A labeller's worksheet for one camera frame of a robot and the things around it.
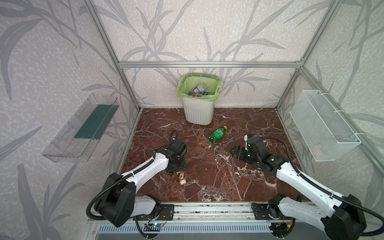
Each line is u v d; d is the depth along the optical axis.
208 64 0.96
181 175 0.81
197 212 0.75
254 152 0.62
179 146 0.69
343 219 0.38
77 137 0.65
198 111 0.96
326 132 0.64
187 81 1.00
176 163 0.71
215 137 1.01
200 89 1.00
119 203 0.41
